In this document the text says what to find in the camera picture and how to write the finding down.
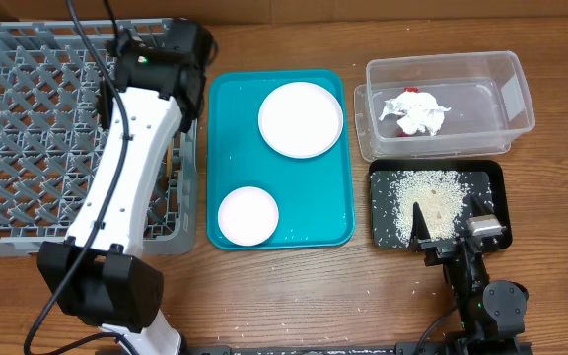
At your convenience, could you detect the white round plate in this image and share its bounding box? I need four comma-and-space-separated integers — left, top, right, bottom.
258, 82, 344, 159

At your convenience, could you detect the black rectangular tray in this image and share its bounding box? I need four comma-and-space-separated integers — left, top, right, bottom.
369, 160, 512, 249

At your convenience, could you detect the spilled white rice pile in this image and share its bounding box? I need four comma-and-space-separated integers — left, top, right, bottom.
370, 171, 494, 249

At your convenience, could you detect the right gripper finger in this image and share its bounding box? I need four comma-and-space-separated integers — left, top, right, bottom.
408, 202, 431, 252
469, 194, 494, 217

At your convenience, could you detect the red snack wrapper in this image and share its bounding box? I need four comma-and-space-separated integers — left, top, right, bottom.
397, 87, 419, 137

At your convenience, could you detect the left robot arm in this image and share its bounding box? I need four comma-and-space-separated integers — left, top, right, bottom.
27, 20, 217, 354

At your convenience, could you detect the clear plastic bin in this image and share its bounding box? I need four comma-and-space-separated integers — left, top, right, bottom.
354, 51, 535, 162

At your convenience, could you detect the grey dishwasher rack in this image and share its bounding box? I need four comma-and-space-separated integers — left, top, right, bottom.
0, 19, 197, 257

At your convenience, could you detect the white napkin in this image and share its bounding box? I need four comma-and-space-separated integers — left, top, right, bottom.
379, 91, 451, 136

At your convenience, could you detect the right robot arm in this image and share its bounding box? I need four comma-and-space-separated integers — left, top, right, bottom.
408, 195, 533, 355

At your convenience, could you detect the pink shallow bowl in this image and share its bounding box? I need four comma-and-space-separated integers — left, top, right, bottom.
217, 186, 279, 247

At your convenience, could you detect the teal serving tray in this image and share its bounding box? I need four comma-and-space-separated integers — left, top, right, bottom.
206, 69, 356, 250

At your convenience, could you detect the wooden chopstick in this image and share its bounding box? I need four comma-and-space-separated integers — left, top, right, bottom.
165, 140, 173, 180

